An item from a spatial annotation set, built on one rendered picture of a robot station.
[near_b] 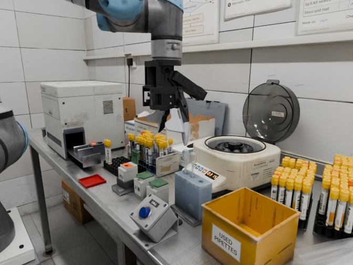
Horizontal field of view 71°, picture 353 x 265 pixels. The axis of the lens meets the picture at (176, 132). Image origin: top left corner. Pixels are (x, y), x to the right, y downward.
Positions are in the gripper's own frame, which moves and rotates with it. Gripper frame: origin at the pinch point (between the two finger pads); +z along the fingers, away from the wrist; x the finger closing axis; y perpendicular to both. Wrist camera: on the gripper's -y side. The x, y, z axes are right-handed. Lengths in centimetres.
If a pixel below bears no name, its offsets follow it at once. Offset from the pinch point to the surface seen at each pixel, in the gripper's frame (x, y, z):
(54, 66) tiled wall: -185, 16, -20
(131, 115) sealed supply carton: -94, -20, 10
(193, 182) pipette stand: 10.5, 0.1, 8.2
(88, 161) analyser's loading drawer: -32.8, 16.9, 14.5
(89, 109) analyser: -51, 12, -2
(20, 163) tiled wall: -178, 49, 59
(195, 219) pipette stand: 11.9, 0.0, 17.2
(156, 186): 2.0, 5.8, 11.5
